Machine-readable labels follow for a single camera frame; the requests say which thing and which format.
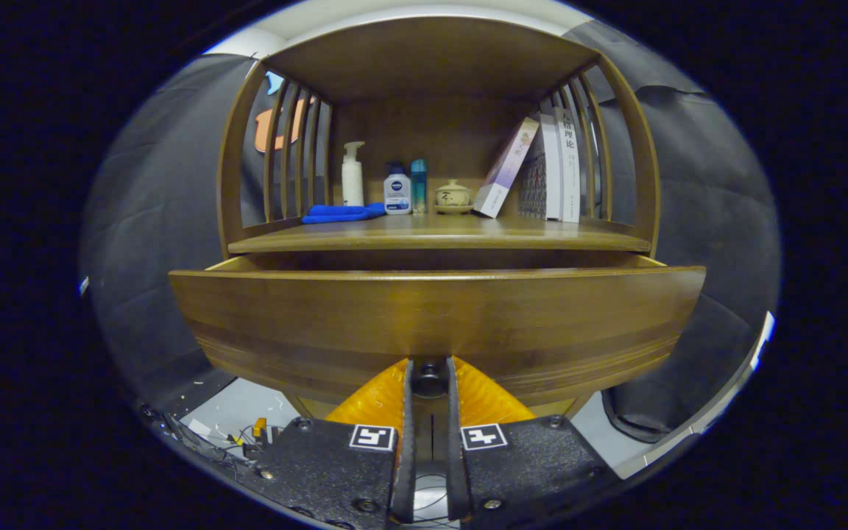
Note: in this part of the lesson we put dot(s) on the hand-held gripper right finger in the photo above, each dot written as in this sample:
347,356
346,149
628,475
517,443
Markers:
455,456

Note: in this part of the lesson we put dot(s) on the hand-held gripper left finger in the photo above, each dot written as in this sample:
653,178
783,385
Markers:
405,456

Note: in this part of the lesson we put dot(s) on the wooden drawer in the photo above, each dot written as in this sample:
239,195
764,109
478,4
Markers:
431,316

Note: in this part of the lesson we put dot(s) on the wooden countertop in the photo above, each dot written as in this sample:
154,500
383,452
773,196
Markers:
431,232

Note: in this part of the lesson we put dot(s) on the wooden cabinet with slatted shelf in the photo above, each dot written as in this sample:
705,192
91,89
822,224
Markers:
431,66

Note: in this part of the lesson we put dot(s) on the blue folded cloth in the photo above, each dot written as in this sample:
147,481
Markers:
339,213

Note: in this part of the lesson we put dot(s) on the beige lidded teacup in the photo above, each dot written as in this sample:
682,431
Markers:
453,197

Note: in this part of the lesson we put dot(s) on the white bottle with blue cap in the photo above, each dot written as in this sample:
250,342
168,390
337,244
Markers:
397,195

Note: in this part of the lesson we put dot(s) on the slim teal bottle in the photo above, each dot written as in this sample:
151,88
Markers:
419,184

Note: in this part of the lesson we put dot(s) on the white pump bottle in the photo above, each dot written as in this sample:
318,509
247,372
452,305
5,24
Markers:
352,180

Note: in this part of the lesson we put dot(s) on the dark patterned book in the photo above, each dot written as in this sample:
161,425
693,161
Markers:
533,184

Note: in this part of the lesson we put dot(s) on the purple and white book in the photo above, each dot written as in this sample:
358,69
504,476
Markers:
505,169

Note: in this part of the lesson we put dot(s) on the plain white book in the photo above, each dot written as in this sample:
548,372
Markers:
553,177

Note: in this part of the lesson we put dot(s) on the white book with black characters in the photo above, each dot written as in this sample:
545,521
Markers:
570,177

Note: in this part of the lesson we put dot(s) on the white panel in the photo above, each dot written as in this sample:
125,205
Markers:
765,338

